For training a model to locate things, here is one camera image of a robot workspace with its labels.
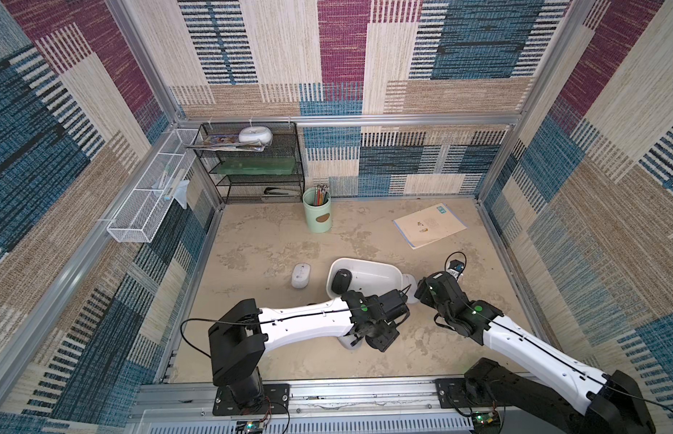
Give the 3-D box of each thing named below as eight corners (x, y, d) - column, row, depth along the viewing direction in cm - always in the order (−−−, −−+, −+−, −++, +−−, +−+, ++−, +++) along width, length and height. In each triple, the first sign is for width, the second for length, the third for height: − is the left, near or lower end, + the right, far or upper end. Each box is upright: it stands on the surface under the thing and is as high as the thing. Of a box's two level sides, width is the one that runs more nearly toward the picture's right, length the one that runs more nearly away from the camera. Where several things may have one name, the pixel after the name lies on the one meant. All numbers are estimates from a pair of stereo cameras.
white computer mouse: (291, 288, 96) (290, 285, 94) (294, 266, 102) (293, 262, 100) (309, 288, 96) (308, 285, 94) (311, 266, 102) (310, 262, 100)
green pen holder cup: (302, 231, 113) (296, 199, 99) (311, 215, 119) (306, 183, 104) (326, 238, 111) (324, 207, 96) (334, 222, 116) (333, 190, 102)
